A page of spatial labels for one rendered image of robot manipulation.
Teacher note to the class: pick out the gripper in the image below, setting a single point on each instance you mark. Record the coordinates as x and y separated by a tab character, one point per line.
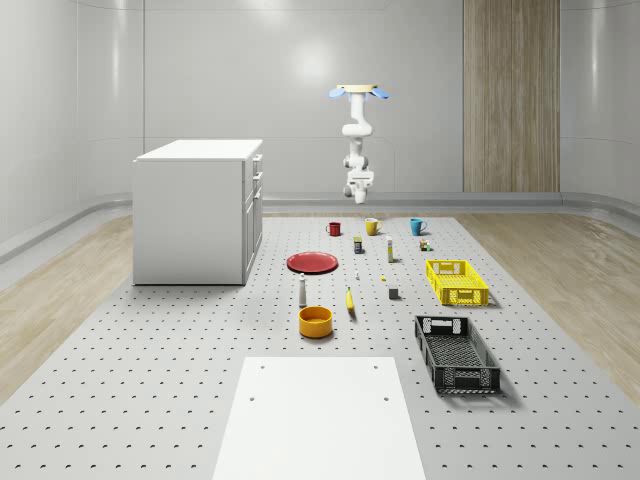
361	176

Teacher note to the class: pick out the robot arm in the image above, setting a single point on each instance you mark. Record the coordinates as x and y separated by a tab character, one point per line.
357	130

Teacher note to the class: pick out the yellow mug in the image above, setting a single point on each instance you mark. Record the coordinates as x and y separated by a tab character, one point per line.
371	228

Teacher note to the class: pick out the red mug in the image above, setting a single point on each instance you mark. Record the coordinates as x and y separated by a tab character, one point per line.
334	229

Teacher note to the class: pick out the flat-sided can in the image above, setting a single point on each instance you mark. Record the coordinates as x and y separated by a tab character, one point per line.
358	246

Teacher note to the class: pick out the blue mug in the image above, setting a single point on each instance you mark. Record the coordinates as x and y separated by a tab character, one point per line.
416	227

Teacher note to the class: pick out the yellow white box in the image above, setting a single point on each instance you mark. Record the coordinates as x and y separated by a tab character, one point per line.
389	250

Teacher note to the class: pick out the puzzle cube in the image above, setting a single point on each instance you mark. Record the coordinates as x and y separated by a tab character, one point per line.
425	245

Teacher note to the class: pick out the red plate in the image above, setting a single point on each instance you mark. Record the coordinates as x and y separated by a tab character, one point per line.
312	262

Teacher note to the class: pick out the grey cube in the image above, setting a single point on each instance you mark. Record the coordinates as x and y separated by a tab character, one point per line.
394	293

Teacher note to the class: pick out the banana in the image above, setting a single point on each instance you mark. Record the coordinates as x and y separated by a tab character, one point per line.
350	300

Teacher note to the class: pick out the small white bottle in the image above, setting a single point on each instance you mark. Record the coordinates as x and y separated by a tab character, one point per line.
302	295

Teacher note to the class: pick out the yellow bowl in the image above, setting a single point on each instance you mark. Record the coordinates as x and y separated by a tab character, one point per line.
315	327

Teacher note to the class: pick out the yellow basket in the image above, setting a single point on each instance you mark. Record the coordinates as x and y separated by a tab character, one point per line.
470	295

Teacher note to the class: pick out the white cabinet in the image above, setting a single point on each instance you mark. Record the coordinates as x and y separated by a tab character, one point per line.
190	220

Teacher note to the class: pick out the dark grey basket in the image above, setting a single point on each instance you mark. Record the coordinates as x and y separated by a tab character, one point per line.
467	379

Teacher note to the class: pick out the white board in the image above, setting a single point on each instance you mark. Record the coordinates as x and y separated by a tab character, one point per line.
320	425

